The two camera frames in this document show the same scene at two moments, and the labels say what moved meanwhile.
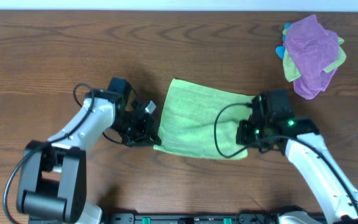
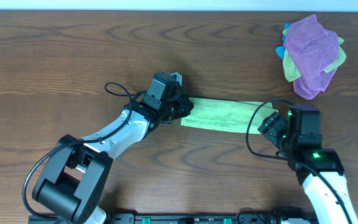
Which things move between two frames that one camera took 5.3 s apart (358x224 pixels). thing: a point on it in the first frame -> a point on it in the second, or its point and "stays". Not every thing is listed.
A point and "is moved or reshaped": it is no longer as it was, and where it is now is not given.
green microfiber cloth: [204, 120] is moved or reshaped
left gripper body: [146, 129] -> [183, 105]
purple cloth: [313, 49] stays
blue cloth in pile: [280, 50] stays
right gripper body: [250, 134] -> [276, 132]
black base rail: [246, 218] stays
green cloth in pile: [292, 71] stays
